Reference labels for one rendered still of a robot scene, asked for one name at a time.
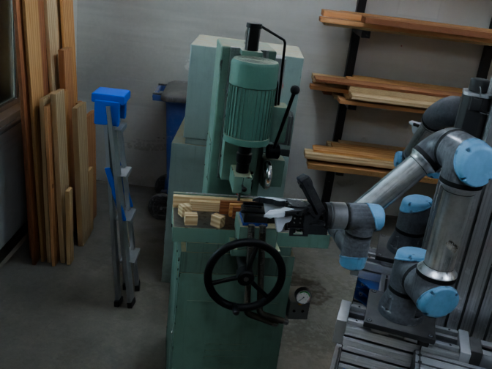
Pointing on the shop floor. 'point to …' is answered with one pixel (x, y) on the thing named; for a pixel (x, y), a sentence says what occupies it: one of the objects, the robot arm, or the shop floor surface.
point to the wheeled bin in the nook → (173, 123)
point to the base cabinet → (220, 324)
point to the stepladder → (116, 185)
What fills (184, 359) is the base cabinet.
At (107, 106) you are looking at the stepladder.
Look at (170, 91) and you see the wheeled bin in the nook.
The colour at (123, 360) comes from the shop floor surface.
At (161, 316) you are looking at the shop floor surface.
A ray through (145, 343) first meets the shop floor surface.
